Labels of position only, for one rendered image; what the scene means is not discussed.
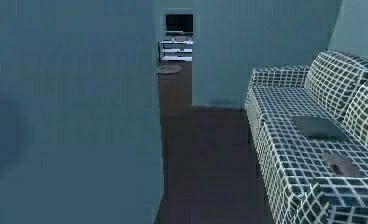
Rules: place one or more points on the grey round floor cushion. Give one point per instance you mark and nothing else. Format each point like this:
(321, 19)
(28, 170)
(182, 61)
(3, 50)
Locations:
(169, 69)

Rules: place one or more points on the white shelf television stand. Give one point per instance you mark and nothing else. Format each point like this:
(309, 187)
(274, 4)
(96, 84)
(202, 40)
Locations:
(176, 50)

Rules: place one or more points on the black television set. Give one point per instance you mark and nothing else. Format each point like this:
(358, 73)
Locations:
(179, 22)

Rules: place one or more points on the black white checked sofa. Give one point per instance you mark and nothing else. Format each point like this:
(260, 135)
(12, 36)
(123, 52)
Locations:
(285, 153)

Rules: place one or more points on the dark grey closed laptop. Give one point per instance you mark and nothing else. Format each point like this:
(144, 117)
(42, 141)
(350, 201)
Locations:
(318, 127)

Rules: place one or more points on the grey flat tablet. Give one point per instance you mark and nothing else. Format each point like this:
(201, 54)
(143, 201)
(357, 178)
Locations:
(342, 165)

